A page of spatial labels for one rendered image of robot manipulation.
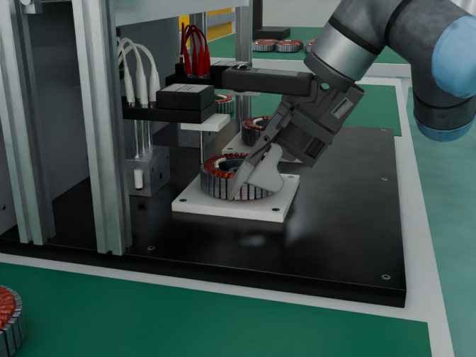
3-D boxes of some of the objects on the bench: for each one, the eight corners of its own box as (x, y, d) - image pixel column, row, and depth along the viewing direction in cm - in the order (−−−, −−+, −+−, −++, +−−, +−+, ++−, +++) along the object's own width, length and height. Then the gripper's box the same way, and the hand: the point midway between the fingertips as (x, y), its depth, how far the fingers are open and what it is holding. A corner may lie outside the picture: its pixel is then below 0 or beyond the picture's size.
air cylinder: (215, 137, 104) (214, 110, 102) (204, 149, 97) (203, 119, 95) (190, 136, 105) (190, 108, 103) (178, 146, 98) (176, 117, 96)
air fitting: (144, 188, 75) (143, 168, 74) (141, 191, 73) (139, 171, 72) (137, 188, 75) (135, 167, 74) (133, 190, 74) (132, 170, 73)
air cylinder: (171, 179, 82) (169, 145, 80) (151, 197, 75) (149, 160, 73) (140, 176, 83) (138, 142, 81) (119, 194, 76) (115, 157, 74)
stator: (285, 178, 79) (286, 154, 77) (271, 206, 69) (272, 179, 67) (213, 171, 81) (213, 148, 80) (190, 198, 71) (188, 172, 70)
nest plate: (299, 182, 80) (299, 174, 80) (282, 222, 67) (283, 214, 66) (205, 173, 84) (205, 166, 84) (171, 211, 70) (171, 202, 70)
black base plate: (392, 138, 111) (393, 127, 110) (404, 309, 53) (406, 289, 52) (181, 125, 122) (180, 115, 121) (-1, 253, 64) (-4, 236, 63)
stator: (202, 118, 126) (202, 103, 125) (183, 109, 135) (182, 95, 134) (242, 112, 132) (242, 98, 131) (220, 105, 141) (220, 91, 140)
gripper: (363, 107, 57) (266, 236, 65) (367, 77, 75) (291, 182, 83) (297, 62, 57) (209, 197, 66) (317, 43, 75) (246, 151, 84)
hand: (238, 178), depth 75 cm, fingers open, 14 cm apart
